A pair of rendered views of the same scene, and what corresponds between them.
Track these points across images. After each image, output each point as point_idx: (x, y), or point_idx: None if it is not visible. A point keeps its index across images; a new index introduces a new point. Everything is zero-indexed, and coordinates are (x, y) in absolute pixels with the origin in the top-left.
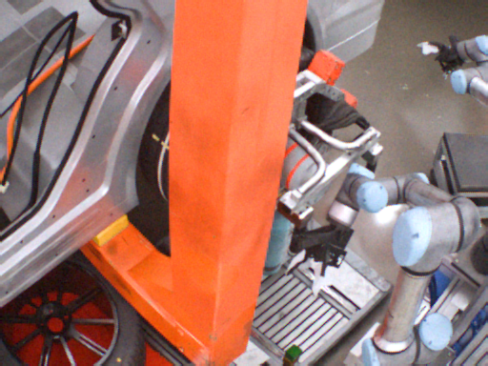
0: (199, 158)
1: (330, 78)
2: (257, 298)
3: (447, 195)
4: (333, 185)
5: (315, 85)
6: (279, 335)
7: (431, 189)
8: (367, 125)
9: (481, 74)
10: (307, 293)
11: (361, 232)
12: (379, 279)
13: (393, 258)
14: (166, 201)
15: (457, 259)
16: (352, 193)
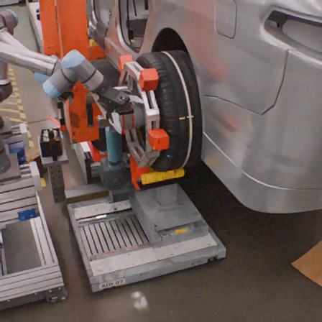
0: None
1: (139, 80)
2: (133, 226)
3: (11, 35)
4: (205, 300)
5: (134, 72)
6: (103, 226)
7: (24, 46)
8: (115, 111)
9: (58, 68)
10: (122, 245)
11: (154, 300)
12: (100, 279)
13: (118, 310)
14: (223, 219)
15: (14, 154)
16: None
